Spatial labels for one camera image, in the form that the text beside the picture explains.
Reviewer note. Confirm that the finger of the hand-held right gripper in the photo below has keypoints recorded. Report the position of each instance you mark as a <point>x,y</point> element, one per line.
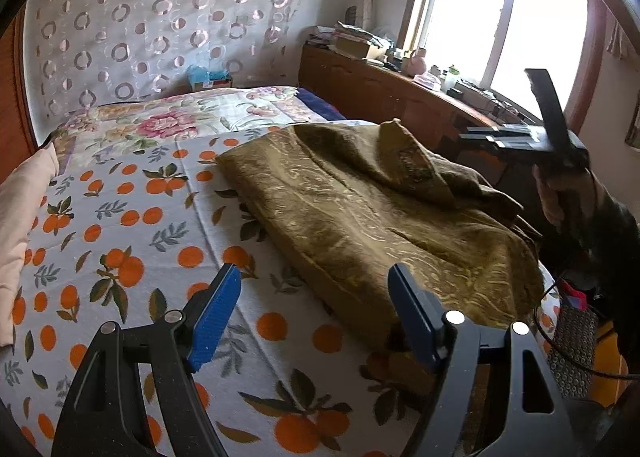
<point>500,130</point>
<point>480,139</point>

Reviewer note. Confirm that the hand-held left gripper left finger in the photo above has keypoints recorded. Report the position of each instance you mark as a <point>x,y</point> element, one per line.
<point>215,317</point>

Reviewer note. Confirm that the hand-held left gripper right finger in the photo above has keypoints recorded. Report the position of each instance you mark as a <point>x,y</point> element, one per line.
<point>412,317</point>

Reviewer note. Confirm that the olive gold blanket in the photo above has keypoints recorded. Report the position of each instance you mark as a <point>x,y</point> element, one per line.
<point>350,202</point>

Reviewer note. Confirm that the person's right forearm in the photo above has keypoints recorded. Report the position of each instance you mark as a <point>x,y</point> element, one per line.
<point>615,237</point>

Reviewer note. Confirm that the person's right hand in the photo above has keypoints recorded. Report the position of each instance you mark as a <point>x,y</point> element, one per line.
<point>550,197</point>

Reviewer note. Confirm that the white bottle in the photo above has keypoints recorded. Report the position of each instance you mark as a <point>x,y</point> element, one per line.
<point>450,81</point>

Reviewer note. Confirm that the pink pot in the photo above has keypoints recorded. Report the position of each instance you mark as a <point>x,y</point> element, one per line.
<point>416,63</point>

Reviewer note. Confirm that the window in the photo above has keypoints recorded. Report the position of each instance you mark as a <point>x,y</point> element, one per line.
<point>500,27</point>

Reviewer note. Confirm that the wooden cabinet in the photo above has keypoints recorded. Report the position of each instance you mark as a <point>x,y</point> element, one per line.
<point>380,92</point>

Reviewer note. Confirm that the orange fruit print bedsheet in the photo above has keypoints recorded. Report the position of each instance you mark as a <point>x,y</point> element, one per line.
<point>150,217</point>

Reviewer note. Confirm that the navy blue blanket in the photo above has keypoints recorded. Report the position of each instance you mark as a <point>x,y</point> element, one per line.
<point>322,107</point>

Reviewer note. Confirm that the patterned fabric bag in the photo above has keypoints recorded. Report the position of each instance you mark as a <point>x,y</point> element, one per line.
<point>572,352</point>

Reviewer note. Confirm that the pile of books and papers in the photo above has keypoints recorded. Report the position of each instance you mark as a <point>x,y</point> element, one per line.
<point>350,39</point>

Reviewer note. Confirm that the floral quilt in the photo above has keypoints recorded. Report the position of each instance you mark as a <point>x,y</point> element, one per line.
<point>165,122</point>

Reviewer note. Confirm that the peach pillow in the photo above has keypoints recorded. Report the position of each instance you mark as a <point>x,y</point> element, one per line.
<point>20,222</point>

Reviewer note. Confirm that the blue box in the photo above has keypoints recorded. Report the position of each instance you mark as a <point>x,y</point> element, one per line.
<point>207,78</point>

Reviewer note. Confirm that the white circle pattern curtain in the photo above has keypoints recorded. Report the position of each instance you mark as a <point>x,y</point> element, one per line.
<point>150,12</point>

